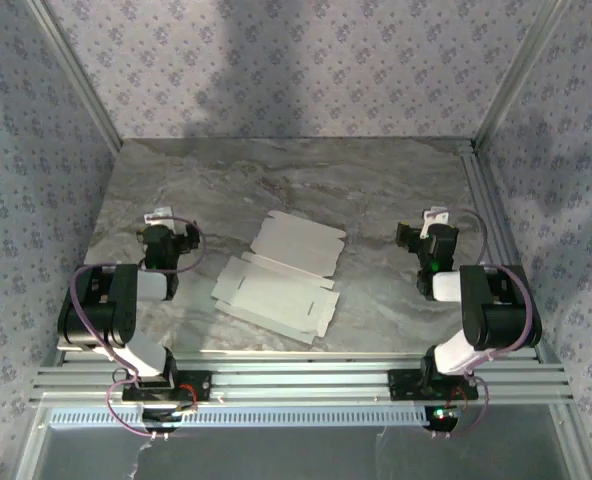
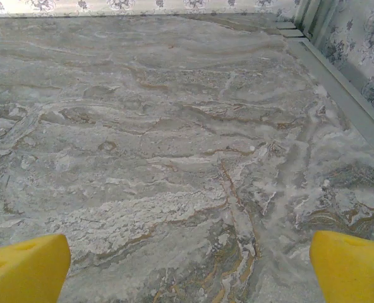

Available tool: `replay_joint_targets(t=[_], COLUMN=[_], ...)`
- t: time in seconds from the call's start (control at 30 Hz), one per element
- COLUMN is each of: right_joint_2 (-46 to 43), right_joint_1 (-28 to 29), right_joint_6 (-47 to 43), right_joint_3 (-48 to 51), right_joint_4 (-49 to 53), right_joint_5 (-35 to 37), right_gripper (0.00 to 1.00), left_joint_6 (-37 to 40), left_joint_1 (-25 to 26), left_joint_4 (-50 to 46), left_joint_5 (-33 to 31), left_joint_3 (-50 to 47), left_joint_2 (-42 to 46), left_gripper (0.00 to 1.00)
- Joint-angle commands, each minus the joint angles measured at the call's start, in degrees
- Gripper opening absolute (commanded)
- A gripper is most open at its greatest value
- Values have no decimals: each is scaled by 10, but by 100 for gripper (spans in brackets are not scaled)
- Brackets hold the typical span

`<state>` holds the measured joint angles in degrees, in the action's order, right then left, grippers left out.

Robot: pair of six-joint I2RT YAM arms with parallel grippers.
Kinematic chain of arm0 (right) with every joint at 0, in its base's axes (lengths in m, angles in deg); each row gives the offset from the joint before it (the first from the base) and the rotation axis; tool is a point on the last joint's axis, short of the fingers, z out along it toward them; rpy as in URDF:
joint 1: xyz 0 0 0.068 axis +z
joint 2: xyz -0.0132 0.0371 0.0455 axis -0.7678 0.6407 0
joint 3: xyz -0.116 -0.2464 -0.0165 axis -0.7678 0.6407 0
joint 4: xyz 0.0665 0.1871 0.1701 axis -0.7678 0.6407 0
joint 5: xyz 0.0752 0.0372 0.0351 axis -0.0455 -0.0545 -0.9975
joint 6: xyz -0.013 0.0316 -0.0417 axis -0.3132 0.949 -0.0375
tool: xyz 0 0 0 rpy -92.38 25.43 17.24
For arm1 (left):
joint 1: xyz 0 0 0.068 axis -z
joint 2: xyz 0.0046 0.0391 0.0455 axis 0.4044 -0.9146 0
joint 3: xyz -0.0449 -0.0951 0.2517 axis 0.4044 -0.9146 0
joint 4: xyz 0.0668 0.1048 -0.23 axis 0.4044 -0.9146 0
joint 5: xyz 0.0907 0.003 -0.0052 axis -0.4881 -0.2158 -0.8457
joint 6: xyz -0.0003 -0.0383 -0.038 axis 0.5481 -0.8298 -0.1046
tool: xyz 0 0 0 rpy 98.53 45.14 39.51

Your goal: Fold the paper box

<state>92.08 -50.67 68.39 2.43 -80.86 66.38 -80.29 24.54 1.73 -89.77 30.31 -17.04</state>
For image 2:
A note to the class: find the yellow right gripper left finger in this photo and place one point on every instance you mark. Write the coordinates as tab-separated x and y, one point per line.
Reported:
26	271

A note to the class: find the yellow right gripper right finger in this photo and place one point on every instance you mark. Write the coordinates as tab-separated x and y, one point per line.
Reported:
351	271

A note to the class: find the aluminium side rail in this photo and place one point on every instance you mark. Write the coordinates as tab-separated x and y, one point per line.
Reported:
332	77

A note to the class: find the aluminium corner post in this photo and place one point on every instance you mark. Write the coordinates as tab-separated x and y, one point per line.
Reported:
308	19

